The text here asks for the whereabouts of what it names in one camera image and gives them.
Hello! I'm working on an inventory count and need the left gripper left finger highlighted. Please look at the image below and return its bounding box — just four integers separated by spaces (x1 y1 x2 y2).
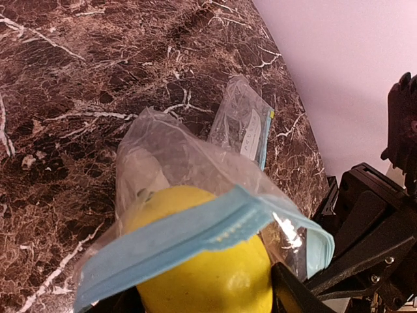
87 288 143 313

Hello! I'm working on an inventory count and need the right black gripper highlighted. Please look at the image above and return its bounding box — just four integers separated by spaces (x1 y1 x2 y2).
306 163 416 310

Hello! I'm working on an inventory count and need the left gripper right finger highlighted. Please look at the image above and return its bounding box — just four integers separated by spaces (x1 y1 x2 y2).
271 263 334 313

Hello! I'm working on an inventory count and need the yellow toy potato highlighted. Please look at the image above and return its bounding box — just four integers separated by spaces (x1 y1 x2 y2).
122 186 273 312

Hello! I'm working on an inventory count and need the large clear zip bag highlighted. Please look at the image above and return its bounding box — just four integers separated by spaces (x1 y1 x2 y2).
73 108 335 312

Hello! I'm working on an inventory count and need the small clear zip bag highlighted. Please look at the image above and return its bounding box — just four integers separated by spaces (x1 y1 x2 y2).
208 75 274 170

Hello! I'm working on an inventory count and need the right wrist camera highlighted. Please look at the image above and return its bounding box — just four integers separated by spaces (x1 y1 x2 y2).
381 72 416 196

